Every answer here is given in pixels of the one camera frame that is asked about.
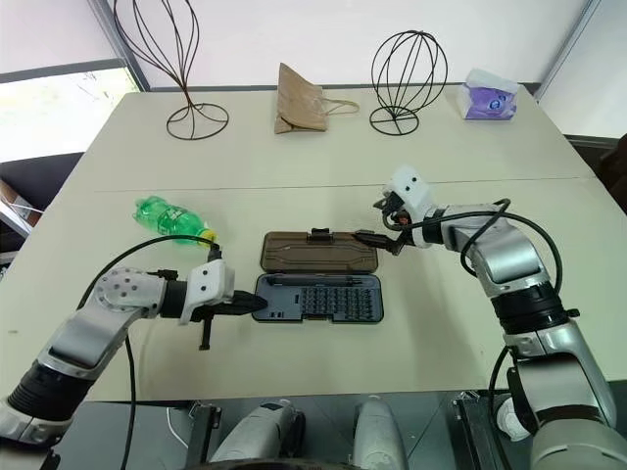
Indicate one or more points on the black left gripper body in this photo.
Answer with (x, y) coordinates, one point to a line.
(223, 308)

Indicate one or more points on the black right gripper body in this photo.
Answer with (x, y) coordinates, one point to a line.
(399, 222)

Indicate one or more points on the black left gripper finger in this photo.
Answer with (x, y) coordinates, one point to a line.
(207, 333)
(251, 303)

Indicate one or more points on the screwdriver bit case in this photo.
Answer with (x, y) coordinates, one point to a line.
(318, 254)

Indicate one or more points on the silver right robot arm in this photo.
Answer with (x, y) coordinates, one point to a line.
(509, 254)

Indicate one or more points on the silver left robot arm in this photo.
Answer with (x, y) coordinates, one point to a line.
(122, 294)

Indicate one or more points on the black pen screwdriver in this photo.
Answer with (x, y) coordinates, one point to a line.
(313, 280)

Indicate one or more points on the green plastic bottle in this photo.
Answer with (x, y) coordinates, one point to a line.
(166, 218)

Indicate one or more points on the silver rounded robot shell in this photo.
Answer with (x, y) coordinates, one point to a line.
(259, 436)
(379, 431)

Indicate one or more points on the brown paper bag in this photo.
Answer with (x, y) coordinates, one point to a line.
(299, 103)

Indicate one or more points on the purple tissue pack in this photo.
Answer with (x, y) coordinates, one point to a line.
(490, 103)

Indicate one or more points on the white round disc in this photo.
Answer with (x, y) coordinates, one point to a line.
(509, 416)

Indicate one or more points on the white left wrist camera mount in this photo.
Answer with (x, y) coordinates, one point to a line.
(208, 286)

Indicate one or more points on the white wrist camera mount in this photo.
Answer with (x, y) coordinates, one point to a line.
(411, 188)
(208, 286)

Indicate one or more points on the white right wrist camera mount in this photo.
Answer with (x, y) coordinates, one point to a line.
(411, 188)

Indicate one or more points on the grey metal bracket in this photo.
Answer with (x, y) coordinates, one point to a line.
(472, 426)
(203, 431)

